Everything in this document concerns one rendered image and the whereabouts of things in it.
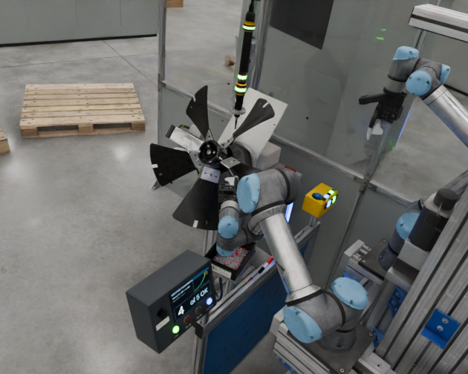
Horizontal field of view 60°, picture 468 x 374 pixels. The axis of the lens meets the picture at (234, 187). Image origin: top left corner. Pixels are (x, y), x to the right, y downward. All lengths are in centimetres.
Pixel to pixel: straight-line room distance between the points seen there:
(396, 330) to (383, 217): 104
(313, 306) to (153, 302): 46
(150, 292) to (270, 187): 48
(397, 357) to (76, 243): 235
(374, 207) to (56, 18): 575
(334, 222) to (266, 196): 140
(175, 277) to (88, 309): 158
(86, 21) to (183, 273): 623
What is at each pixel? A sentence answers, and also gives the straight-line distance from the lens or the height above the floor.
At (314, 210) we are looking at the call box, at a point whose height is 102.
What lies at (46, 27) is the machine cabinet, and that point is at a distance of 710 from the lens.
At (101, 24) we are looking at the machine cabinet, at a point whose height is 25.
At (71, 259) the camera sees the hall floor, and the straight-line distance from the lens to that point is 312.
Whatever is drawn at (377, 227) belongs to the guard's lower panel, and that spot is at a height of 75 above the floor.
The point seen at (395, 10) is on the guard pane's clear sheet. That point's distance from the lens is 216.
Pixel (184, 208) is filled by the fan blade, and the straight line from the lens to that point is 192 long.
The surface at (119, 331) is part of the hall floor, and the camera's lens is 269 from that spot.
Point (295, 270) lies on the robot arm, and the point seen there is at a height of 132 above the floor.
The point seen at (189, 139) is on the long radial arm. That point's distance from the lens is 219.
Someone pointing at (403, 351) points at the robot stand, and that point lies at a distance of 158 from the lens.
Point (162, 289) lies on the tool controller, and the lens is 125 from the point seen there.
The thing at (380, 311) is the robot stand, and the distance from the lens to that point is 160.
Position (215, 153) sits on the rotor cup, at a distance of 189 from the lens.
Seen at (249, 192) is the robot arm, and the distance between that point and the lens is 126.
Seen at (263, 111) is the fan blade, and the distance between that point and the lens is 190.
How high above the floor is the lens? 221
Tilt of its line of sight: 36 degrees down
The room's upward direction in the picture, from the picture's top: 8 degrees clockwise
